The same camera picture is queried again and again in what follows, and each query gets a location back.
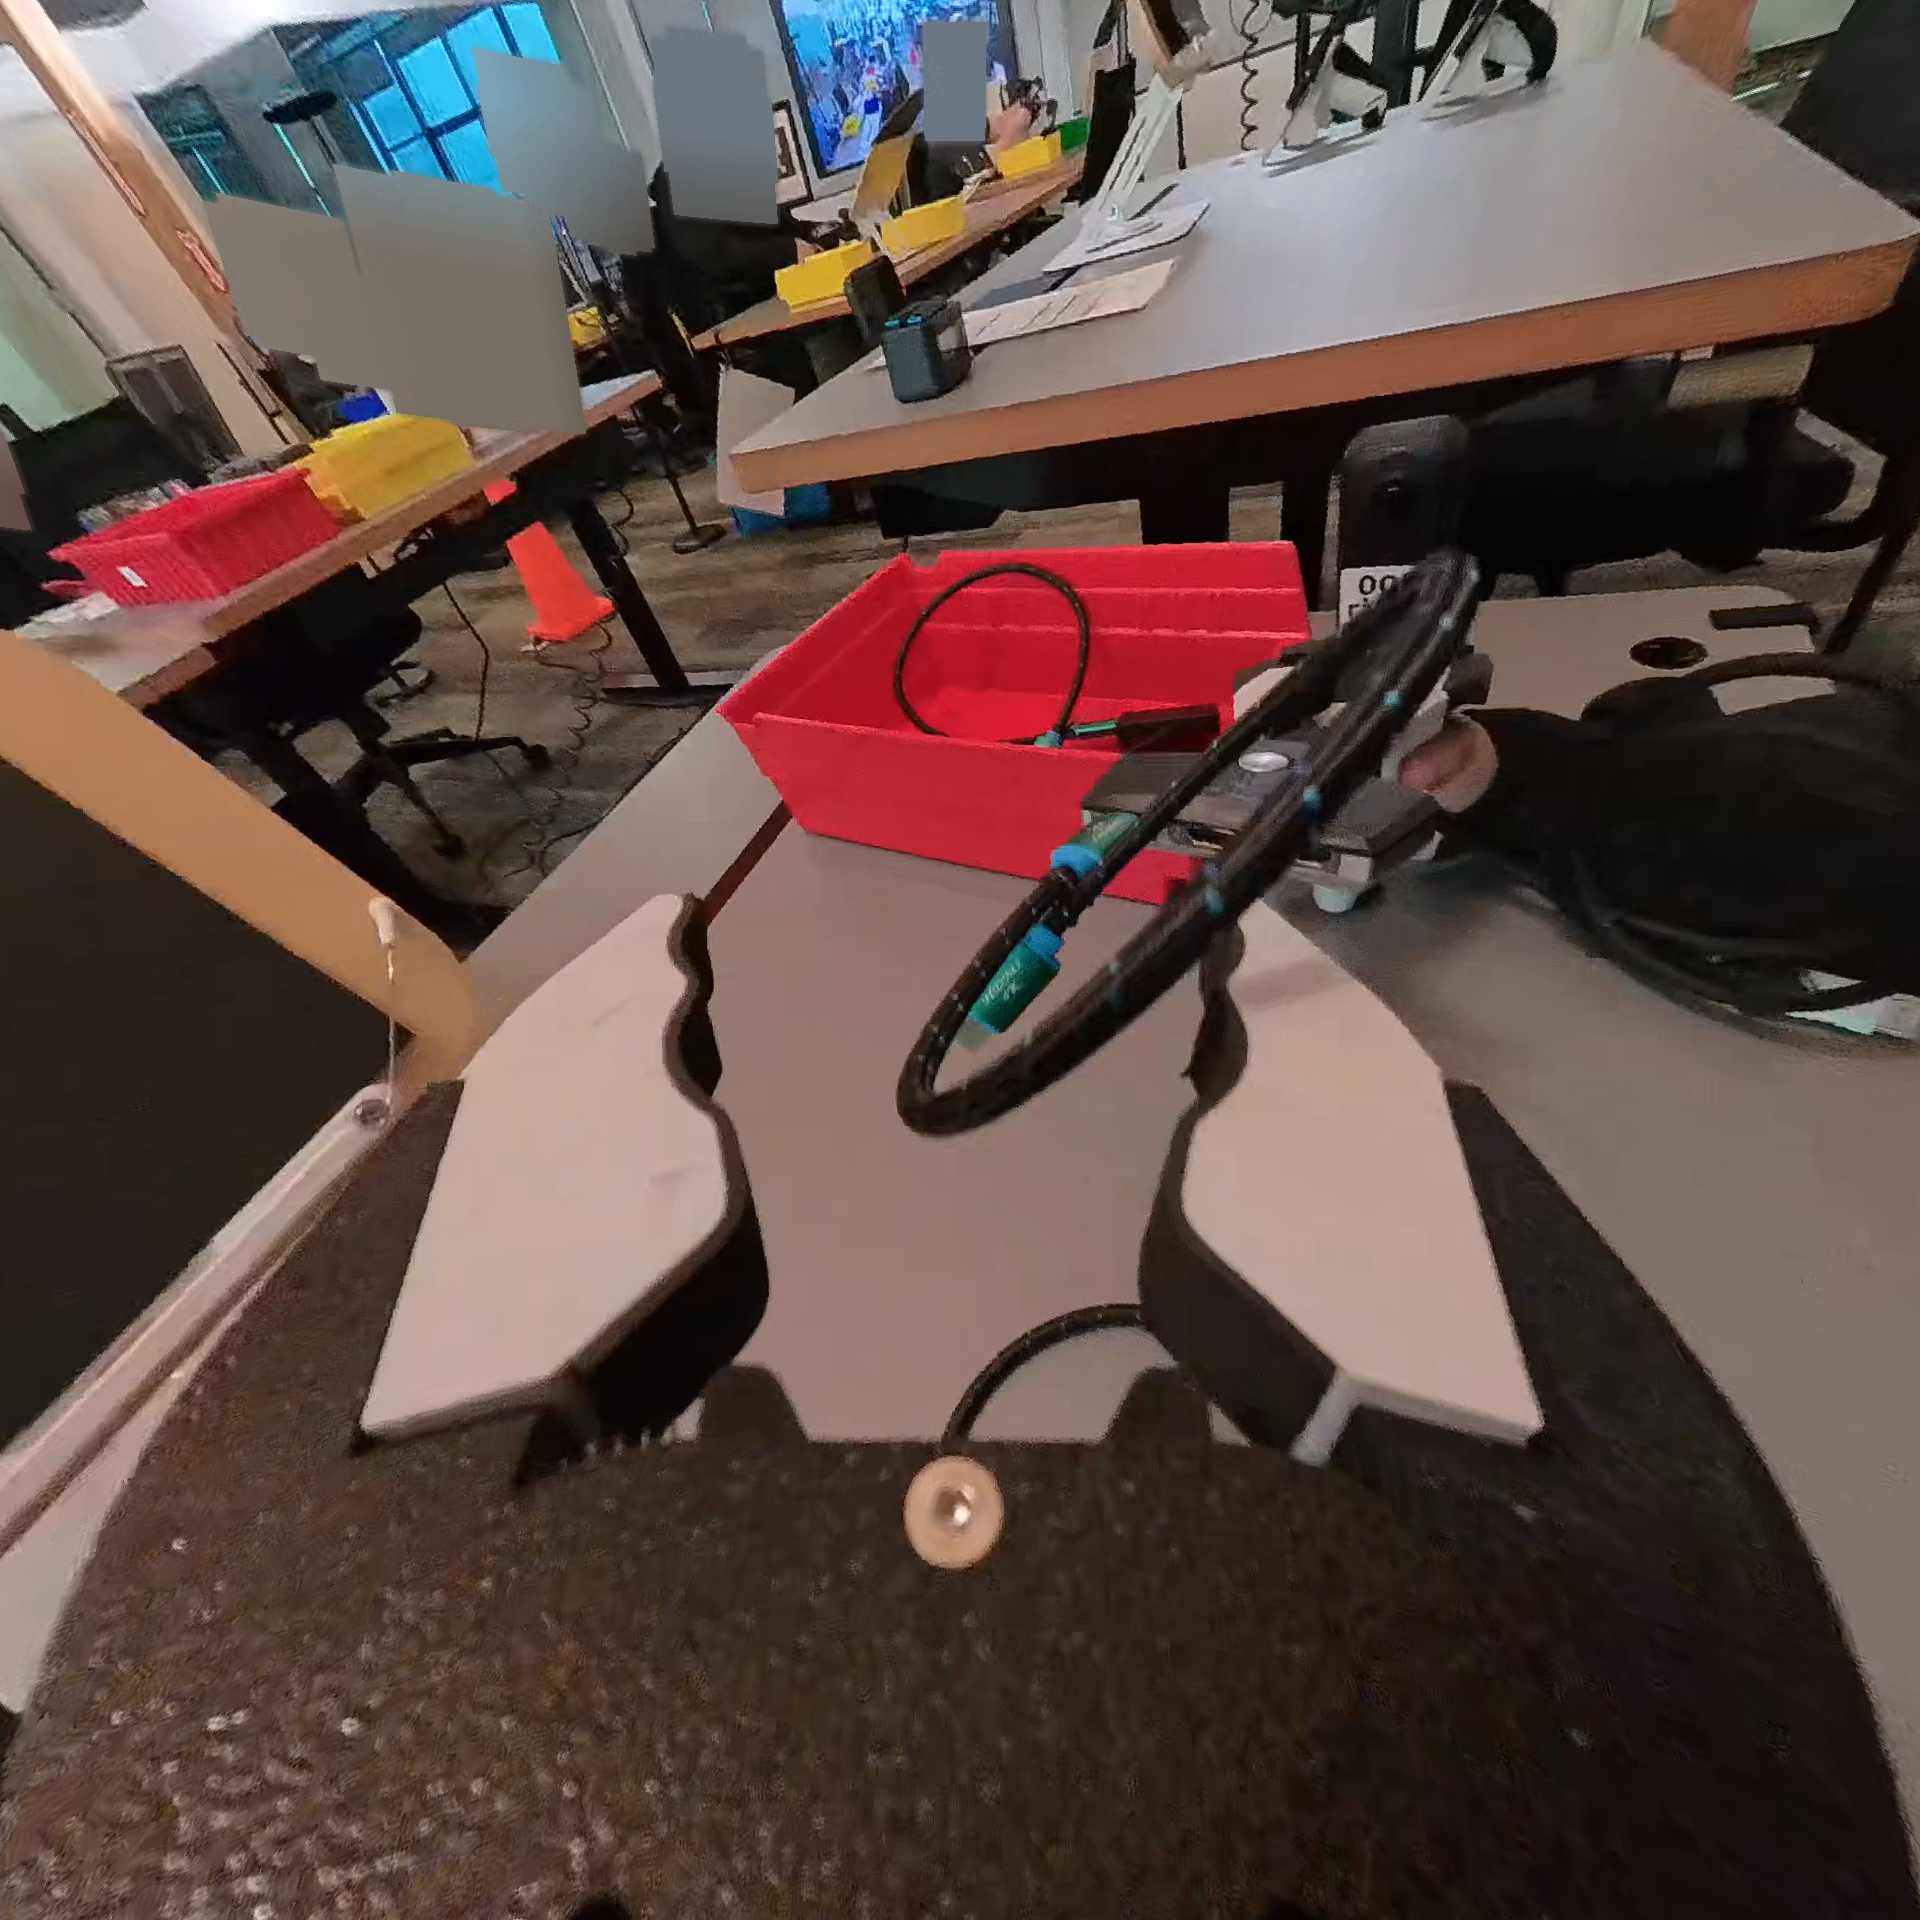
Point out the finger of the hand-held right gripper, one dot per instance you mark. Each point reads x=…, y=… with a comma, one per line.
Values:
x=1371, y=841
x=1452, y=693

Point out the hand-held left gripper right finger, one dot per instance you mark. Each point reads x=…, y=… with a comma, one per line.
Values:
x=1348, y=1202

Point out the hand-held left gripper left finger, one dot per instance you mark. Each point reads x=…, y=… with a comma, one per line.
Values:
x=570, y=1172

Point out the black hub device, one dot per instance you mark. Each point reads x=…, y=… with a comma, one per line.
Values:
x=1155, y=782

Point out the red plastic bin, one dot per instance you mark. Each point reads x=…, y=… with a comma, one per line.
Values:
x=931, y=780

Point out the person's right forearm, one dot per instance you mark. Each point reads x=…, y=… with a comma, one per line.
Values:
x=1785, y=827

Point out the grey desk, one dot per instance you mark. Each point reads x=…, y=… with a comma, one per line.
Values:
x=931, y=1231

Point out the person's right hand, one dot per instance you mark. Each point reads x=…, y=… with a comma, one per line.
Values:
x=1546, y=796

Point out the grey table with wood edge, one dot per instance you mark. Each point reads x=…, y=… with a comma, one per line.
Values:
x=1425, y=270

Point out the black office chair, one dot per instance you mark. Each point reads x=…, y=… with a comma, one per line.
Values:
x=346, y=705
x=1694, y=436

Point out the white paper sheet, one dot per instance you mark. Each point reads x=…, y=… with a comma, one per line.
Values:
x=1124, y=236
x=1066, y=307

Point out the white laptop stand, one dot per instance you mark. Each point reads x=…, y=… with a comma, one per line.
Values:
x=1140, y=150

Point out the black board with wooden rim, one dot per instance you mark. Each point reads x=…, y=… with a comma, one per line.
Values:
x=148, y=975

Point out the small dark box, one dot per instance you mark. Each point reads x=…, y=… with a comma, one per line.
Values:
x=921, y=354

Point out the small yellow plastic bin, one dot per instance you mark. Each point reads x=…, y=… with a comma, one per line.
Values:
x=921, y=225
x=1027, y=156
x=820, y=278

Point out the long wooden table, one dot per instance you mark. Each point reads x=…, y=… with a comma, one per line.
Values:
x=960, y=241

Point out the orange traffic cone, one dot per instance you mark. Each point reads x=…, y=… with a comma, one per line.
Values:
x=552, y=580

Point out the red mesh basket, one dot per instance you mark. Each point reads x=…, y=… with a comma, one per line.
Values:
x=129, y=567
x=255, y=525

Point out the large yellow plastic bin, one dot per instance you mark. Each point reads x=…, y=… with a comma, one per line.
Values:
x=383, y=465

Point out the window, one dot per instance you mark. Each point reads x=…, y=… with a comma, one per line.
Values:
x=434, y=91

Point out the wall screen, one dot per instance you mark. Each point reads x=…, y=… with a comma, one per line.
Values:
x=855, y=77

